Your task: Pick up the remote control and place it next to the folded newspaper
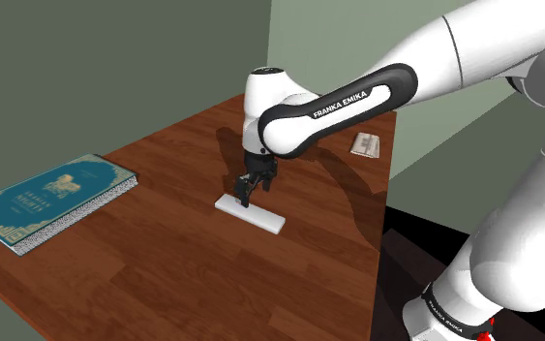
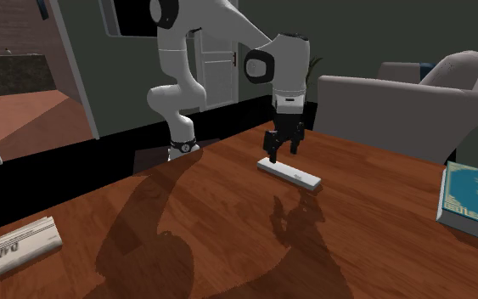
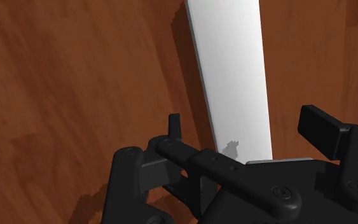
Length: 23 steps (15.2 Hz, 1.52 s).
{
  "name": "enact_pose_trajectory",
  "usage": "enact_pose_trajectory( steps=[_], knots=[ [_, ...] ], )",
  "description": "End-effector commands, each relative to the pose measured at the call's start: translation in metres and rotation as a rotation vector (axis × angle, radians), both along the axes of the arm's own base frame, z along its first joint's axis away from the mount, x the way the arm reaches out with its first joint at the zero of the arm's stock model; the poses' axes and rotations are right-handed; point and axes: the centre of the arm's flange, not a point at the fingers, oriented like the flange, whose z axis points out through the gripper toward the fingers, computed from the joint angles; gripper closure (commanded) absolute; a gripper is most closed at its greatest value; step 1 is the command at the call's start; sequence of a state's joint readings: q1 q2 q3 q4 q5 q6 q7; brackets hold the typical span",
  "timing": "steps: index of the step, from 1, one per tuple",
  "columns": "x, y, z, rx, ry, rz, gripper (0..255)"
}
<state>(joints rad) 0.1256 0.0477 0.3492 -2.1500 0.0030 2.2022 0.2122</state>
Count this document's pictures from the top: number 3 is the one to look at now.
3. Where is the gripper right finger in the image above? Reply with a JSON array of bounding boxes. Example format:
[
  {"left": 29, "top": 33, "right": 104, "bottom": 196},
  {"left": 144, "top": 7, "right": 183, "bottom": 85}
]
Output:
[{"left": 297, "top": 104, "right": 358, "bottom": 216}]

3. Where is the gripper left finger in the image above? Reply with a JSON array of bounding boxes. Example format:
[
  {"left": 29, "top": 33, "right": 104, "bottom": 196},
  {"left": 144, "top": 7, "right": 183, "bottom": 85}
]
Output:
[{"left": 100, "top": 113, "right": 303, "bottom": 224}]

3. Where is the white flat slab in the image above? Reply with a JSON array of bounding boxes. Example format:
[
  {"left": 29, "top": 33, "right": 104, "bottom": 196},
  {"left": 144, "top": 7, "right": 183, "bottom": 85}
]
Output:
[{"left": 184, "top": 0, "right": 274, "bottom": 165}]

